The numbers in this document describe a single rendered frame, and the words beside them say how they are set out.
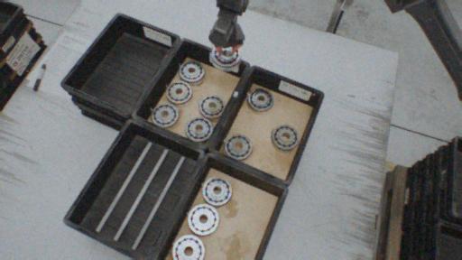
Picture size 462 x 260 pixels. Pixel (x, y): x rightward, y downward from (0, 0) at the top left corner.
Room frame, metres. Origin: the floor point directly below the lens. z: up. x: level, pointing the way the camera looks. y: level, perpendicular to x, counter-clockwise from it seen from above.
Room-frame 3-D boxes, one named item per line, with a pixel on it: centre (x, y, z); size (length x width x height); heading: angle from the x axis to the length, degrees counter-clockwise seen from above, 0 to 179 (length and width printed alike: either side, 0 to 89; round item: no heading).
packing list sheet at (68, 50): (0.86, 0.79, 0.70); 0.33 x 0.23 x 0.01; 168
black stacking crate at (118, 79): (0.75, 0.44, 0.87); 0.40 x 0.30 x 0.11; 162
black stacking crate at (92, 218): (0.28, 0.28, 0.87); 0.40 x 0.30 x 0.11; 162
